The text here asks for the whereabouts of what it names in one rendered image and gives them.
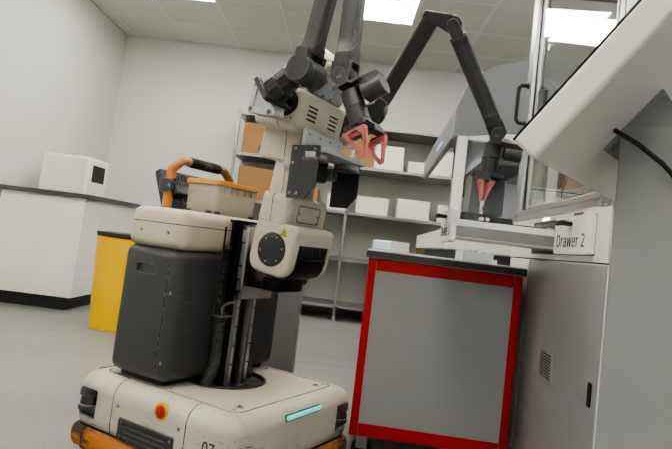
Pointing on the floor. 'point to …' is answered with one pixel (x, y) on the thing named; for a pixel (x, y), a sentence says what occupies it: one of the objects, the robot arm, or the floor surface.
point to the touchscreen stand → (639, 301)
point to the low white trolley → (436, 352)
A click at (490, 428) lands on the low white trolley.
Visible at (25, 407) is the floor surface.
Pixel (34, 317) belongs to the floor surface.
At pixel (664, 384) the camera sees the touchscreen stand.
